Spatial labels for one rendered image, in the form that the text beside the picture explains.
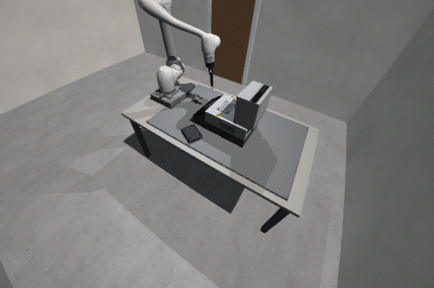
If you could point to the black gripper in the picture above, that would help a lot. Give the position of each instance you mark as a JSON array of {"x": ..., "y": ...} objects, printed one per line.
[{"x": 211, "y": 73}]

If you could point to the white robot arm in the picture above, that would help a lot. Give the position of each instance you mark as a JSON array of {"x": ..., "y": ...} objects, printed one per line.
[{"x": 161, "y": 10}]

